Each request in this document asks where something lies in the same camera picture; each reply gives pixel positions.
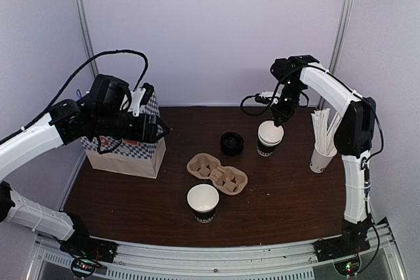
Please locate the white cup holding straws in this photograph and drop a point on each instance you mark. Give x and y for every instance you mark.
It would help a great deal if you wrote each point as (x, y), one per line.
(319, 161)

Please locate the brown cardboard cup carrier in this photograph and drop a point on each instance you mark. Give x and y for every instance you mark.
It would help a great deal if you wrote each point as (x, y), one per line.
(227, 179)

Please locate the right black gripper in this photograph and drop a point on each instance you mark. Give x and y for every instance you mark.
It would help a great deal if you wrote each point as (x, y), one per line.
(285, 113)

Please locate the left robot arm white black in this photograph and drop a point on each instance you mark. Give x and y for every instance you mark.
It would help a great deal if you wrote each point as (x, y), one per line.
(62, 124)

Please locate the aluminium front rail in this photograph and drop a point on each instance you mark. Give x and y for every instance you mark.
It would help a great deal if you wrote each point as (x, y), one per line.
(298, 260)

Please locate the blue checkered paper bag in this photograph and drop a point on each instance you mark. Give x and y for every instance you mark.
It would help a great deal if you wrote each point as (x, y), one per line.
(125, 156)

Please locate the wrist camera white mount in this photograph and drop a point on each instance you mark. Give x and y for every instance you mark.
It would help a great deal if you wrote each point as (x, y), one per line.
(138, 100)
(265, 97)

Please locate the stack of black lids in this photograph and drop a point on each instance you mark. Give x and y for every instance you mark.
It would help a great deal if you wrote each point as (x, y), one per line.
(231, 143)

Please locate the stack of paper coffee cups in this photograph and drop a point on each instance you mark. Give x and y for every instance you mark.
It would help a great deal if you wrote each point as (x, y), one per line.
(269, 137)

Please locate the left aluminium frame post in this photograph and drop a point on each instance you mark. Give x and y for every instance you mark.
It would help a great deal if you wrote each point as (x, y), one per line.
(83, 23)

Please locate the bundle of wrapped white straws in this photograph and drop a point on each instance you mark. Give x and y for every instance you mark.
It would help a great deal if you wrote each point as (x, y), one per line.
(324, 128)

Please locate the right aluminium frame post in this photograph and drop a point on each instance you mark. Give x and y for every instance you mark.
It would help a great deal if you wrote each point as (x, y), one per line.
(344, 19)

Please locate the aluminium frame post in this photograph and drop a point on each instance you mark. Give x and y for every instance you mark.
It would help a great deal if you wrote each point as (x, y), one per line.
(344, 19)
(83, 23)

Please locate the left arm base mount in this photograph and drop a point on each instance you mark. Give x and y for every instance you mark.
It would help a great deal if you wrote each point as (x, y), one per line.
(93, 249)

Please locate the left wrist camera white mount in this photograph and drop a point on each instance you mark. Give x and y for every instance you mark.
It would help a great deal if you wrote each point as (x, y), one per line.
(138, 100)

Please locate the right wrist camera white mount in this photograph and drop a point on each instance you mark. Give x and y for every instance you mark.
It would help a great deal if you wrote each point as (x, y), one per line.
(265, 97)

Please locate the single black paper coffee cup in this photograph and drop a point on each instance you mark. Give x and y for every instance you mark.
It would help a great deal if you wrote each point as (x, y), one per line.
(203, 200)

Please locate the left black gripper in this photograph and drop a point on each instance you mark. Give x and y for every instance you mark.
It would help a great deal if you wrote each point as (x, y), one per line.
(148, 135)

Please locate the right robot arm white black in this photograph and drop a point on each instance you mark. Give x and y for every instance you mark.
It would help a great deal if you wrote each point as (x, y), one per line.
(353, 138)

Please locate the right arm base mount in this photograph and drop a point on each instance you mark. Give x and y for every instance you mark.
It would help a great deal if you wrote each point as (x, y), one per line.
(334, 248)

